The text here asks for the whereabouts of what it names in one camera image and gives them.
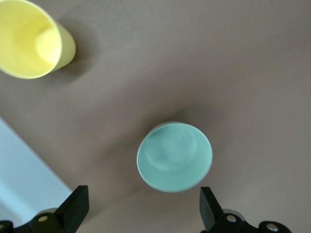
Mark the light green bowl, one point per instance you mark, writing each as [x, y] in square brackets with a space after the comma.
[175, 157]

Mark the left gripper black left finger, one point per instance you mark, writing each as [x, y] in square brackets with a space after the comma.
[70, 211]

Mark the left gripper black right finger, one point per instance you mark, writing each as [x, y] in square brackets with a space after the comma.
[213, 218]

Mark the yellow plastic cup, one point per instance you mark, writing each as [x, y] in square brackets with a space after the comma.
[29, 36]

